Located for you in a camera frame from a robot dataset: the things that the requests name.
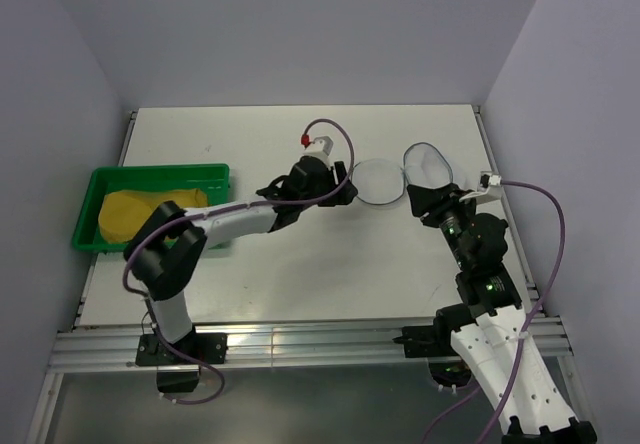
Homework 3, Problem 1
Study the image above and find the green plastic tray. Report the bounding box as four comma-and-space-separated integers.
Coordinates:
72, 164, 231, 253

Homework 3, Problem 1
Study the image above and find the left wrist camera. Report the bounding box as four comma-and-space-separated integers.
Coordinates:
301, 134, 333, 167

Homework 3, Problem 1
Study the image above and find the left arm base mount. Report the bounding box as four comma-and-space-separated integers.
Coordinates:
134, 332, 228, 395

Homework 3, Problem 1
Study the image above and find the yellow bra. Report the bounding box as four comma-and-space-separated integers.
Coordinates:
98, 188, 209, 244

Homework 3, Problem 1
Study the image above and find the white mesh laundry bag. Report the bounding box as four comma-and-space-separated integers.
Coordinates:
351, 142, 456, 207

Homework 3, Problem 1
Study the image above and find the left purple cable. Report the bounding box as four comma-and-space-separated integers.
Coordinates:
122, 119, 356, 408

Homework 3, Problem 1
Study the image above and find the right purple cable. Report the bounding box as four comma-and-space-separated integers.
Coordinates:
419, 177, 566, 444

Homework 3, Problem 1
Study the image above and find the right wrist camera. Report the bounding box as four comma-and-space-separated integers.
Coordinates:
459, 171, 503, 205

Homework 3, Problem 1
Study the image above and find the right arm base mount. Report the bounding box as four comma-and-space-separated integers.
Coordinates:
392, 325, 472, 392

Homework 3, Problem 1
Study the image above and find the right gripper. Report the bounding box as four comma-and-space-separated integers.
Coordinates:
405, 181, 475, 268

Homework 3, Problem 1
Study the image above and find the aluminium frame rail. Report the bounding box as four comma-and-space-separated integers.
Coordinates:
47, 316, 571, 373

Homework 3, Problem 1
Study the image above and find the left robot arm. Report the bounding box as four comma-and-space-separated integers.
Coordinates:
122, 156, 357, 364

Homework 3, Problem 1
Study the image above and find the purple cable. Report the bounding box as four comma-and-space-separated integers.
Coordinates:
419, 177, 566, 444
122, 119, 356, 408

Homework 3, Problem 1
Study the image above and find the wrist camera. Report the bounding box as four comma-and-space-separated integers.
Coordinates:
301, 134, 333, 167
459, 171, 503, 205

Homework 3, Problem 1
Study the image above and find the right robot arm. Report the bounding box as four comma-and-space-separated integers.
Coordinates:
394, 183, 597, 443

